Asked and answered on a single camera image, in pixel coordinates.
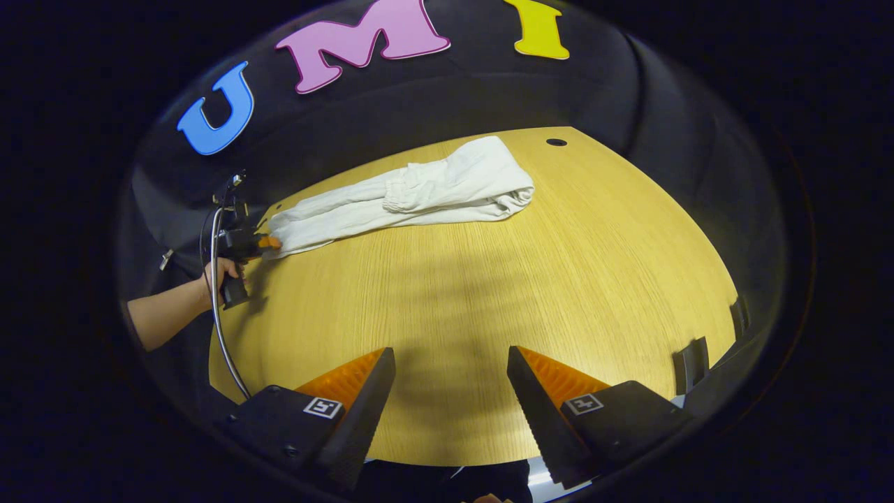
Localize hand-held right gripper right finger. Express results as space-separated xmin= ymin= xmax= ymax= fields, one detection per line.
xmin=507 ymin=345 xmax=696 ymax=490

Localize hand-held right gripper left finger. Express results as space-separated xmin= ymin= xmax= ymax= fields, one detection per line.
xmin=222 ymin=347 xmax=397 ymax=490

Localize white jeans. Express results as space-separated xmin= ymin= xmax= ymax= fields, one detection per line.
xmin=262 ymin=136 xmax=536 ymax=261

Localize grey cable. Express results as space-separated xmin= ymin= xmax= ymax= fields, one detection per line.
xmin=199 ymin=206 xmax=252 ymax=401

